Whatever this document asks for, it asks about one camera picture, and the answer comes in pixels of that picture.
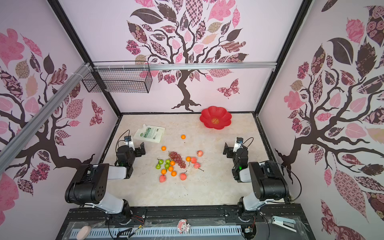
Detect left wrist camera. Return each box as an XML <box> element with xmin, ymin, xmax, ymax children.
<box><xmin>124</xmin><ymin>136</ymin><xmax>135</xmax><ymax>150</ymax></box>

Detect red flower fruit bowl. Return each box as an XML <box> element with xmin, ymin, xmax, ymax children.
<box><xmin>200</xmin><ymin>106</ymin><xmax>232</xmax><ymax>130</ymax></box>

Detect pink cartoon figure sticker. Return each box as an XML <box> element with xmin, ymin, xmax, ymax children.
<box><xmin>177</xmin><ymin>219</ymin><xmax>191</xmax><ymax>234</ymax></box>

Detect white green refill pouch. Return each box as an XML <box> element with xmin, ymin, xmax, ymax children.
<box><xmin>134</xmin><ymin>124</ymin><xmax>166</xmax><ymax>143</ymax></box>

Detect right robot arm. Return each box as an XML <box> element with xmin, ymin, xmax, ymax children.
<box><xmin>223</xmin><ymin>138</ymin><xmax>289</xmax><ymax>222</ymax></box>

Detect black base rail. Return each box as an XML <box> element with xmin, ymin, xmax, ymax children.
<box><xmin>56</xmin><ymin>204</ymin><xmax>315</xmax><ymax>240</ymax></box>

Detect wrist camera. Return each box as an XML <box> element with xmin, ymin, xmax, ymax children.
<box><xmin>233</xmin><ymin>137</ymin><xmax>244</xmax><ymax>153</ymax></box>
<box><xmin>124</xmin><ymin>136</ymin><xmax>135</xmax><ymax>150</ymax></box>

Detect white vented cable duct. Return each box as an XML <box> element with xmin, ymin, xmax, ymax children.
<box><xmin>86</xmin><ymin>226</ymin><xmax>243</xmax><ymax>240</ymax></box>

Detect aluminium rail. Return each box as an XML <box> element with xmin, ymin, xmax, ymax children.
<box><xmin>93</xmin><ymin>62</ymin><xmax>277</xmax><ymax>71</ymax></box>
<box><xmin>1</xmin><ymin>63</ymin><xmax>92</xmax><ymax>173</ymax></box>

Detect white stapler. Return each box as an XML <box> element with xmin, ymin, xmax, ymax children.
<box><xmin>272</xmin><ymin>216</ymin><xmax>297</xmax><ymax>233</ymax></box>

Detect aluminium rail left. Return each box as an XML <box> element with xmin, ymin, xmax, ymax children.
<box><xmin>1</xmin><ymin>63</ymin><xmax>92</xmax><ymax>173</ymax></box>

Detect purple grape bunch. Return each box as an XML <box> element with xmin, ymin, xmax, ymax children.
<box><xmin>169</xmin><ymin>151</ymin><xmax>186</xmax><ymax>169</ymax></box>

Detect peach with stem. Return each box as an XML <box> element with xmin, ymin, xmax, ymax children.
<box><xmin>194</xmin><ymin>163</ymin><xmax>204</xmax><ymax>171</ymax></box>

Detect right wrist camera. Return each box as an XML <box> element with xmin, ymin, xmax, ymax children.
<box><xmin>233</xmin><ymin>137</ymin><xmax>244</xmax><ymax>153</ymax></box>

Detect aluminium rail back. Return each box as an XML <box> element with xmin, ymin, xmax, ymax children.
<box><xmin>93</xmin><ymin>62</ymin><xmax>277</xmax><ymax>71</ymax></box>

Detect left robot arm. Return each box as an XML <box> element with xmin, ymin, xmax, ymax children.
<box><xmin>65</xmin><ymin>143</ymin><xmax>146</xmax><ymax>224</ymax></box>

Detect pink oval soap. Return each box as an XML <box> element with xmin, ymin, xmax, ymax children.
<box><xmin>76</xmin><ymin>226</ymin><xmax>92</xmax><ymax>240</ymax></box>

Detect black wire basket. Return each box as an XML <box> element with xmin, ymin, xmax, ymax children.
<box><xmin>82</xmin><ymin>60</ymin><xmax>153</xmax><ymax>94</ymax></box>

